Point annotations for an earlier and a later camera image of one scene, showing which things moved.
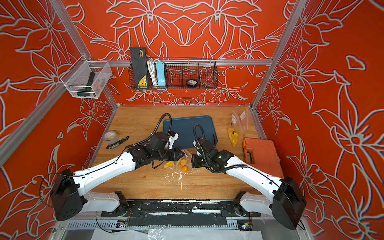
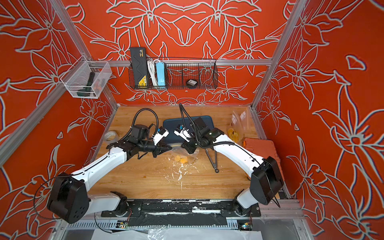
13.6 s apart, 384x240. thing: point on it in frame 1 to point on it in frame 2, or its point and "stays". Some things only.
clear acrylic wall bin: (86, 79) stays
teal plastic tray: (184, 127) stays
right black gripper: (194, 161) to (186, 146)
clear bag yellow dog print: (244, 118) stays
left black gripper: (176, 155) to (160, 148)
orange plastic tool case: (262, 154) stays
